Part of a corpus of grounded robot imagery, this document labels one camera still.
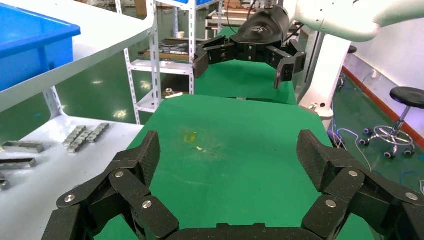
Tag green table cloth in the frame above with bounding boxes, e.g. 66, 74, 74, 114
94, 94, 375, 240
195, 26, 297, 106

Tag white slotted storage rack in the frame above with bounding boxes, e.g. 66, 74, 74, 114
114, 0, 197, 126

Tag grey notched metal rail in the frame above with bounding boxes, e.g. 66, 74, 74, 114
86, 122, 111, 144
62, 125, 88, 147

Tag white robot torso column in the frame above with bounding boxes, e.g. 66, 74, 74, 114
298, 33, 353, 121

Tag grey metal blocks cluster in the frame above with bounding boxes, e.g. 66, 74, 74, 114
66, 130, 94, 154

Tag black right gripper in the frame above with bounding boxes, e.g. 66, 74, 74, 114
193, 4, 308, 90

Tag white metal shelf rack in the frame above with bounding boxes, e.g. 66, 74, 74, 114
0, 0, 157, 240

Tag grey metal parts stack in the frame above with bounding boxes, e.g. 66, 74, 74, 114
139, 38, 196, 62

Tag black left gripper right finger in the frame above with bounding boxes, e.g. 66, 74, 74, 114
295, 129, 424, 240

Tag blue plastic parts bin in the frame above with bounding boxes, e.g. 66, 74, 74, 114
0, 2, 82, 93

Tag white floor cable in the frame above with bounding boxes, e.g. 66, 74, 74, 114
331, 127, 374, 173

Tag grey metal channel bar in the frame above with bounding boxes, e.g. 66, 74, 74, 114
1, 140, 46, 154
0, 157, 38, 171

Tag blue floor cable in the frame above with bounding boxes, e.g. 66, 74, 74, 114
399, 169, 424, 186

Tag black stool with casters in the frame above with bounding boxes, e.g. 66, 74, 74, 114
359, 86, 424, 161

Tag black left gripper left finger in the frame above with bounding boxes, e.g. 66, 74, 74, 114
41, 130, 180, 240

